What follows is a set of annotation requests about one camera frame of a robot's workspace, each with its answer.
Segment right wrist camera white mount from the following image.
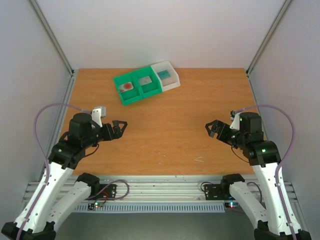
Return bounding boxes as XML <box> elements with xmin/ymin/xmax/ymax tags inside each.
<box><xmin>229</xmin><ymin>110</ymin><xmax>241</xmax><ymax>130</ymax></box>

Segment white bin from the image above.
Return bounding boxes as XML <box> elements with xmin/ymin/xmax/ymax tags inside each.
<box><xmin>151</xmin><ymin>60</ymin><xmax>181</xmax><ymax>92</ymax></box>

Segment right small circuit board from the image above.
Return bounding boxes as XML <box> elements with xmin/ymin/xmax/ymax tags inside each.
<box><xmin>224</xmin><ymin>201</ymin><xmax>241</xmax><ymax>210</ymax></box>

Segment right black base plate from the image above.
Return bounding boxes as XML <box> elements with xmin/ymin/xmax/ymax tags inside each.
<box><xmin>200</xmin><ymin>181</ymin><xmax>233</xmax><ymax>201</ymax></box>

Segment teal card in bin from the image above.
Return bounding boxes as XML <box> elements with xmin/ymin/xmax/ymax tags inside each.
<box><xmin>157</xmin><ymin>70</ymin><xmax>171</xmax><ymax>80</ymax></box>

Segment left small circuit board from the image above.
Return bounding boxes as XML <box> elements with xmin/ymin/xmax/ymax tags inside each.
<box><xmin>87</xmin><ymin>202</ymin><xmax>104</xmax><ymax>211</ymax></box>

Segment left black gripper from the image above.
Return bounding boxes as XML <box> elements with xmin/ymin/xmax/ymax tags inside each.
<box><xmin>83</xmin><ymin>120</ymin><xmax>128</xmax><ymax>149</ymax></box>

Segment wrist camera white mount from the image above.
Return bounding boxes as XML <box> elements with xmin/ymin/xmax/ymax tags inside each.
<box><xmin>91</xmin><ymin>106</ymin><xmax>107</xmax><ymax>127</ymax></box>
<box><xmin>229</xmin><ymin>110</ymin><xmax>241</xmax><ymax>130</ymax></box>

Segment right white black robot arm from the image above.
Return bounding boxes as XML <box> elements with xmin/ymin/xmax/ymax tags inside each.
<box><xmin>205</xmin><ymin>112</ymin><xmax>311</xmax><ymax>240</ymax></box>

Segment green bin middle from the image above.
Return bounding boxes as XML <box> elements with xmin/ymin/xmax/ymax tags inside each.
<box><xmin>131</xmin><ymin>66</ymin><xmax>162</xmax><ymax>99</ymax></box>

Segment green bin left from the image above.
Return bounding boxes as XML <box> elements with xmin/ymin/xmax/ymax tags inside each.
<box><xmin>113</xmin><ymin>72</ymin><xmax>143</xmax><ymax>106</ymax></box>

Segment red dot card in bin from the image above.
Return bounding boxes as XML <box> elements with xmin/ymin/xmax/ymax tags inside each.
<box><xmin>118</xmin><ymin>81</ymin><xmax>134</xmax><ymax>93</ymax></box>

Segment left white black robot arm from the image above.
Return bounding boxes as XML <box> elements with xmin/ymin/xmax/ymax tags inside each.
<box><xmin>1</xmin><ymin>110</ymin><xmax>128</xmax><ymax>240</ymax></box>

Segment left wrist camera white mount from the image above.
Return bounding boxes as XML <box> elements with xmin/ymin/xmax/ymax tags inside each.
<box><xmin>91</xmin><ymin>106</ymin><xmax>107</xmax><ymax>127</ymax></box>

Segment grey card in bin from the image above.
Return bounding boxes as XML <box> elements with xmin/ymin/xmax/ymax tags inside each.
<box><xmin>138</xmin><ymin>76</ymin><xmax>152</xmax><ymax>86</ymax></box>

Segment grey slotted cable duct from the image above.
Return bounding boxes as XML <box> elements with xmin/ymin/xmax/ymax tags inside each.
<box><xmin>74</xmin><ymin>202</ymin><xmax>225</xmax><ymax>214</ymax></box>

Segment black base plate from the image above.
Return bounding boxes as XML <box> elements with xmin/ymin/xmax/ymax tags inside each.
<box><xmin>200</xmin><ymin>181</ymin><xmax>233</xmax><ymax>201</ymax></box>
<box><xmin>86</xmin><ymin>184</ymin><xmax>117</xmax><ymax>201</ymax></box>

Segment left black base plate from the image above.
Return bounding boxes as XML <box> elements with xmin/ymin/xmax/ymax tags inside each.
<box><xmin>86</xmin><ymin>184</ymin><xmax>117</xmax><ymax>201</ymax></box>

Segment small circuit board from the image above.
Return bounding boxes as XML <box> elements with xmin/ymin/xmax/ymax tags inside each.
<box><xmin>87</xmin><ymin>202</ymin><xmax>104</xmax><ymax>211</ymax></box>
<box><xmin>224</xmin><ymin>201</ymin><xmax>241</xmax><ymax>210</ymax></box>

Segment aluminium frame rail front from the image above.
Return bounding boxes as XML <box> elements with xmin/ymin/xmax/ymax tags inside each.
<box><xmin>22</xmin><ymin>175</ymin><xmax>298</xmax><ymax>203</ymax></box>

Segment green bin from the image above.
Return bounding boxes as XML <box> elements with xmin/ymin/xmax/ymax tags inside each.
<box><xmin>131</xmin><ymin>66</ymin><xmax>162</xmax><ymax>99</ymax></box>
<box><xmin>113</xmin><ymin>72</ymin><xmax>143</xmax><ymax>106</ymax></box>

